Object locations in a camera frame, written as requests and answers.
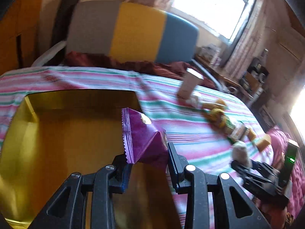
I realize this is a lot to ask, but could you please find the yellow sponge block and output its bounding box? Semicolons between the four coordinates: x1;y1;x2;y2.
254;134;271;152

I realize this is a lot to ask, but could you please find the purple snack packet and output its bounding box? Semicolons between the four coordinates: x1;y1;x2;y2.
121;108;169;171

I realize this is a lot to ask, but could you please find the white rolled sock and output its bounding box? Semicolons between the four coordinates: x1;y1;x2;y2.
186;95;200;108
232;141;252;169

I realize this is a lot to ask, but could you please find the pink quilt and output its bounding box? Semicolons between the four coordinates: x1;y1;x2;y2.
267;126;304;218

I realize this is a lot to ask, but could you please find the striped bed sheet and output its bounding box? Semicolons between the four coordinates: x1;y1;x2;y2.
0;66;275;229

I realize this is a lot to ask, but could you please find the gold cardboard box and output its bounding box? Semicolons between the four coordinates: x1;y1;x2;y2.
1;90;180;228

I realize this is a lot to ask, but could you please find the wooden desk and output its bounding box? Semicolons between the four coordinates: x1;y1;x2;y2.
194;54;253;102

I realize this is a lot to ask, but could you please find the white beige carton box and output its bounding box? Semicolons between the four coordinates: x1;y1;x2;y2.
177;68;204;100

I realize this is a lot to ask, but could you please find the maroon blanket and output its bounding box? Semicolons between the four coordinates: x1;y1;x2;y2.
64;51;218;89

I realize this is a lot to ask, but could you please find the grey yellow blue headboard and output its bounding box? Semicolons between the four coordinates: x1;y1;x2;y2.
66;0;198;63

